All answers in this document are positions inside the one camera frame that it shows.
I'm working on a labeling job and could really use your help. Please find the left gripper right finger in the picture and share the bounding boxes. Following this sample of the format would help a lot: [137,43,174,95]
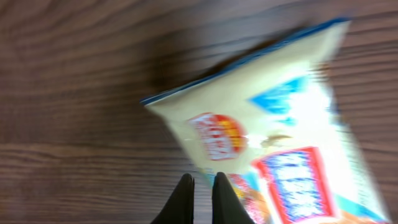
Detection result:
[212,172,254,224]

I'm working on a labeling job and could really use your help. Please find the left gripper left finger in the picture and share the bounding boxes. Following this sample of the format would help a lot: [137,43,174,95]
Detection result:
[150,174,195,224]

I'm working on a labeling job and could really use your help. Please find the yellow snack bag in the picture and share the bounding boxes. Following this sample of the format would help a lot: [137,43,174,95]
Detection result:
[143,17,391,223]

